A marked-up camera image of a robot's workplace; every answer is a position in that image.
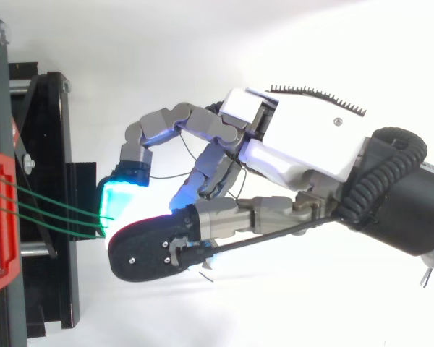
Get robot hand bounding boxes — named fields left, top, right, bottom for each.
left=96, top=85, right=370, bottom=283

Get green cable bundle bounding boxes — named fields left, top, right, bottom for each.
left=0, top=173, right=115, bottom=239

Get black stand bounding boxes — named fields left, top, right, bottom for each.
left=0, top=9, right=98, bottom=347

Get red bin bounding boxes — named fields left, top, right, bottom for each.
left=0, top=152, right=22, bottom=298

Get black coiled cable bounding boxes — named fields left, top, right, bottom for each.
left=338, top=127, right=428, bottom=226

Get thin black cable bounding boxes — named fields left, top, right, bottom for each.
left=173, top=215, right=343, bottom=256

